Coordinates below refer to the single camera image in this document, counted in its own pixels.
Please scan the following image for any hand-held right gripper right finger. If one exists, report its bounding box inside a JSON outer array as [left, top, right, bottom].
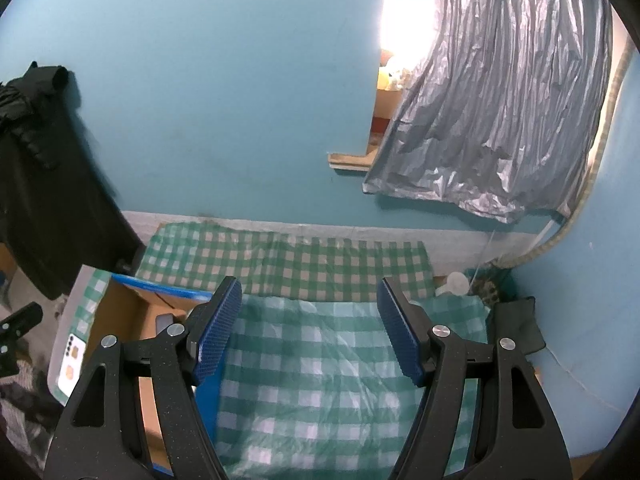
[[376, 277, 573, 480]]

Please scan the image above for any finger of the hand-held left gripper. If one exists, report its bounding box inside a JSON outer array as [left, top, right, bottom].
[[0, 302, 44, 377]]

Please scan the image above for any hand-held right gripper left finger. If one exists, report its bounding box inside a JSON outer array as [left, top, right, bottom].
[[44, 276, 243, 480]]

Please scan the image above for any blue-edged cardboard box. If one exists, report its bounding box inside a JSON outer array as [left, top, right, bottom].
[[92, 274, 223, 473]]

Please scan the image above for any white printed card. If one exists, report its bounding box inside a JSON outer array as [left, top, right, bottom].
[[56, 332, 87, 401]]

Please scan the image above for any white cup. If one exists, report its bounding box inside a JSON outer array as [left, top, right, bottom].
[[435, 271, 471, 297]]

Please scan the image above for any teal checkered cloth with plastic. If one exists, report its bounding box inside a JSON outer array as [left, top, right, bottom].
[[65, 267, 491, 478]]

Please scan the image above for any grey striped cloth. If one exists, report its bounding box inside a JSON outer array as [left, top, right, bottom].
[[0, 355, 63, 466]]

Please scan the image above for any dark patterned cloth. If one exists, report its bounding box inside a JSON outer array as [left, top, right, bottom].
[[470, 270, 516, 306]]

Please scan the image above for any dark green checkered cloth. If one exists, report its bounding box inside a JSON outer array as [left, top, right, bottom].
[[137, 222, 435, 303]]

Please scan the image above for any black cushion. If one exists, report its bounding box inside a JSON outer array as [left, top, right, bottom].
[[492, 296, 546, 356]]

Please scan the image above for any black hanging garment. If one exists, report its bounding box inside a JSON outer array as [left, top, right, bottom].
[[0, 62, 146, 301]]

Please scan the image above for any wooden ledge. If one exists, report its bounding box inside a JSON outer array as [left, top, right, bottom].
[[327, 152, 373, 173]]

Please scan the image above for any silver crinkled curtain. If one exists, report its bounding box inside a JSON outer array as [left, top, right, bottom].
[[362, 0, 613, 223]]

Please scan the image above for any beige checkered rope trim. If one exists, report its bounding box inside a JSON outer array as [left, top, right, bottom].
[[492, 35, 635, 267]]

